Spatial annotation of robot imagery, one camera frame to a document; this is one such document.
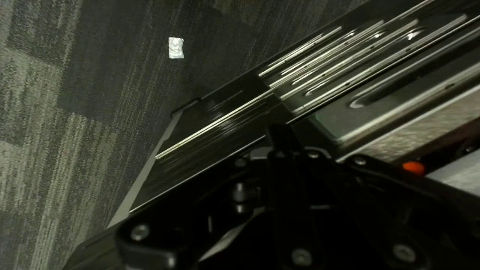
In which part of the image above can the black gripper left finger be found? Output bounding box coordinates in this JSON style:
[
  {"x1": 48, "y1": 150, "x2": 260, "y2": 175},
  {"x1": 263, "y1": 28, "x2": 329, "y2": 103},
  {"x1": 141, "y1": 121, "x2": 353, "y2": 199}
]
[{"x1": 264, "y1": 121, "x2": 287, "y2": 154}]

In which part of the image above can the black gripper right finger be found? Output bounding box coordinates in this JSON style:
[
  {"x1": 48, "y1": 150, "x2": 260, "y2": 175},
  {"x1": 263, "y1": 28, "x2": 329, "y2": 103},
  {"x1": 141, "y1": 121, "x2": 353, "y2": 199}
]
[{"x1": 282, "y1": 121, "x2": 306, "y2": 153}]

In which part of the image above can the grey metal tool drawer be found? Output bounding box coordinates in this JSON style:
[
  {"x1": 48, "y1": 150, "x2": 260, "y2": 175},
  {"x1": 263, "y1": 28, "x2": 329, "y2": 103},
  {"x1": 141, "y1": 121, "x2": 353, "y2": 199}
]
[{"x1": 339, "y1": 81, "x2": 480, "y2": 201}]

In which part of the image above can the wooden top metal workbench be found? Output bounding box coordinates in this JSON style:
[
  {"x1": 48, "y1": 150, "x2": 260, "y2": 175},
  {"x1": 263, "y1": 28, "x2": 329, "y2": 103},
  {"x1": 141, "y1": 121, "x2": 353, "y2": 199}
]
[{"x1": 107, "y1": 0, "x2": 480, "y2": 232}]

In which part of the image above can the white paper scrap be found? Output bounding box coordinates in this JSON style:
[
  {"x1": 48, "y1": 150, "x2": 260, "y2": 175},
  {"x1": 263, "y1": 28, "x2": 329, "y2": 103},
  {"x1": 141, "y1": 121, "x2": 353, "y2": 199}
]
[{"x1": 167, "y1": 34, "x2": 186, "y2": 61}]

